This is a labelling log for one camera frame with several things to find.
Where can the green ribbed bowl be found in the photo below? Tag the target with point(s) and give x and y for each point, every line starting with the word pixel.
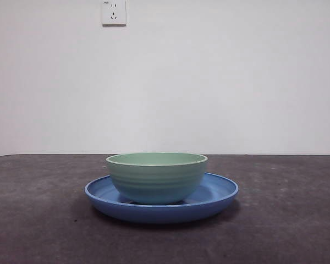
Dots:
pixel 156 184

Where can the blue plate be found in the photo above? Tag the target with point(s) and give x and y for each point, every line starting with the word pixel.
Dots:
pixel 159 214

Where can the white wall power outlet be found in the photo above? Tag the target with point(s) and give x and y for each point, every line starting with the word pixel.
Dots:
pixel 114 13

